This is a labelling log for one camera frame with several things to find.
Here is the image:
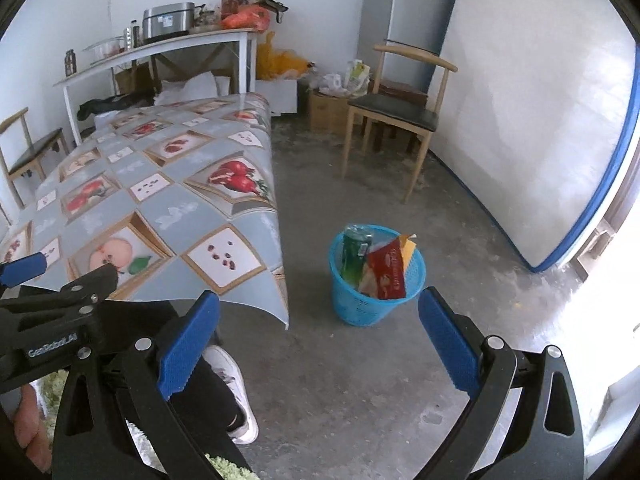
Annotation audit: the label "person's leg black pants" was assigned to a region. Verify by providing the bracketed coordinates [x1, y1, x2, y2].
[165, 345, 246, 436]

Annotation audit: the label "silver rice cooker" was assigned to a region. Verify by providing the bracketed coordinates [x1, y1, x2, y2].
[142, 1, 197, 43]

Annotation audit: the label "white sneaker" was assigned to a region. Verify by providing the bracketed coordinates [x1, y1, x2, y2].
[202, 345, 260, 445]

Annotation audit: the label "brown cardboard box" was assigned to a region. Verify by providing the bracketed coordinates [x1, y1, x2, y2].
[306, 89, 351, 135]

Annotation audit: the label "black cloth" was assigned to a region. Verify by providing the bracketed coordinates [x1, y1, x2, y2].
[77, 92, 156, 122]

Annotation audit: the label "person's left hand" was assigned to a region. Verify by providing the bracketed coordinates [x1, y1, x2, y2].
[10, 385, 53, 473]

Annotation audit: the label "green drink can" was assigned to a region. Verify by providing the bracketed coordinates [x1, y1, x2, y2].
[341, 226, 374, 286]

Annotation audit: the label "white plastic bags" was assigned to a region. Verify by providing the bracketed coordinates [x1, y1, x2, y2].
[312, 72, 351, 98]

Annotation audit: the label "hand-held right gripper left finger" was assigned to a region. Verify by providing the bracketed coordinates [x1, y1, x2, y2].
[52, 290, 251, 480]

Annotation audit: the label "clear plastic container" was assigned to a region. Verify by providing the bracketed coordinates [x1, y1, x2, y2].
[192, 5, 223, 31]

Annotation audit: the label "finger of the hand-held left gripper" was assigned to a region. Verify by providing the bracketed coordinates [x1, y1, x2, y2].
[0, 252, 49, 288]
[0, 262, 119, 313]

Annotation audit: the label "fruit print tablecloth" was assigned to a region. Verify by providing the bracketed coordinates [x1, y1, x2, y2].
[0, 92, 291, 331]

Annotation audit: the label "orange plastic bag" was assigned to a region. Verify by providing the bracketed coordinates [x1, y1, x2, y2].
[220, 4, 271, 32]

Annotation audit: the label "black pan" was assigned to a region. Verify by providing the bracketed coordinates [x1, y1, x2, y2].
[260, 0, 290, 25]

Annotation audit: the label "clear glass bowl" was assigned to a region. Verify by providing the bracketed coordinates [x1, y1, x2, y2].
[82, 36, 126, 63]

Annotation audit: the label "wooden chair dark seat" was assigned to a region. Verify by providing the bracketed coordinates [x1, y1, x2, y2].
[0, 107, 71, 208]
[342, 44, 458, 204]

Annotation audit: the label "yellow plastic bag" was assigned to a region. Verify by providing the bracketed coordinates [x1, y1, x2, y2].
[256, 31, 310, 81]

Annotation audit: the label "white bag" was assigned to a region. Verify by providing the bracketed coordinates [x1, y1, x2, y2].
[152, 71, 231, 106]

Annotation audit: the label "blue plastic basket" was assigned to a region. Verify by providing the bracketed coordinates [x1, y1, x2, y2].
[328, 224, 427, 328]

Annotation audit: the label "white mattress blue edge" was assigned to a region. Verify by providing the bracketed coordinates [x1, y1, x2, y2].
[430, 0, 640, 273]

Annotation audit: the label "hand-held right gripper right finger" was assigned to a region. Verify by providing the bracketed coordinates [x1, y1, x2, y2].
[405, 286, 586, 480]

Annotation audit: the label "grey refrigerator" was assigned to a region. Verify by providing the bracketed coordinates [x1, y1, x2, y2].
[356, 0, 460, 93]

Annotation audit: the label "white desk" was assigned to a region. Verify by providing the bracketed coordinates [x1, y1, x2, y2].
[52, 27, 260, 146]

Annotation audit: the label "red snack bag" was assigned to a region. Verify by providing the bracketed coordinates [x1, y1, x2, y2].
[359, 237, 407, 301]

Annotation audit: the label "dark brown wooden stool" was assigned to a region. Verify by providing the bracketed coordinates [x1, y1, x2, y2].
[372, 80, 430, 156]

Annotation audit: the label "white green packet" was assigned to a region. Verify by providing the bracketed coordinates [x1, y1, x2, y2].
[346, 59, 372, 95]

